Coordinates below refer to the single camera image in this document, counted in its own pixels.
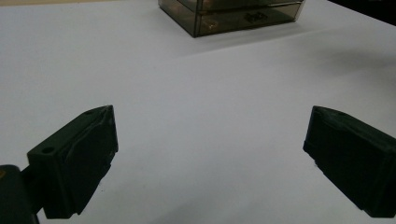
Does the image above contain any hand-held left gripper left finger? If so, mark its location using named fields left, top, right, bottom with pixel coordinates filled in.
left=26, top=105, right=120, bottom=220

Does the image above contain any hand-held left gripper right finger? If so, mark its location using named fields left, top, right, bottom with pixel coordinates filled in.
left=303, top=105, right=396, bottom=219

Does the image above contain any smoked plastic drawer cabinet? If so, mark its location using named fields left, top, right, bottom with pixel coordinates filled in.
left=157, top=0, right=307, bottom=38

